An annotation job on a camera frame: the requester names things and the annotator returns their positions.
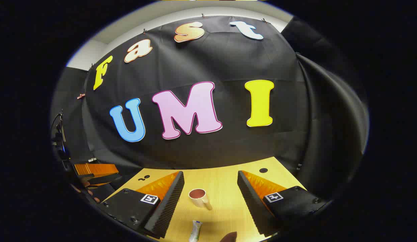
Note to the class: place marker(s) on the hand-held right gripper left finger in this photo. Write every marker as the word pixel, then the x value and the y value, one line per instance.
pixel 168 205

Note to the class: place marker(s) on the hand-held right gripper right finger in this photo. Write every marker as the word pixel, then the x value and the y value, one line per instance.
pixel 253 205

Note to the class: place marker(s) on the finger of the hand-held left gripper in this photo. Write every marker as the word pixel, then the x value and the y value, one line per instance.
pixel 97 169

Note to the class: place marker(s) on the beige cup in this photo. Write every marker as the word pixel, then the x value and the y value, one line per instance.
pixel 198 198

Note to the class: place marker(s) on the white toothpaste tube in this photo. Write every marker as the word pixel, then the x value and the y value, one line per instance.
pixel 195 232

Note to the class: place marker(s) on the wooden desktop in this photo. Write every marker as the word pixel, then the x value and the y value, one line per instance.
pixel 221 188

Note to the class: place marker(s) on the silver cloth clip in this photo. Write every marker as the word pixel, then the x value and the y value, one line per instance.
pixel 92 159

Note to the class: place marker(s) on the dark equipment stand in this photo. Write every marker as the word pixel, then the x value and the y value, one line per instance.
pixel 62 134

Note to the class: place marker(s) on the black backdrop cloth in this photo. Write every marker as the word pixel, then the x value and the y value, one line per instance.
pixel 211 64

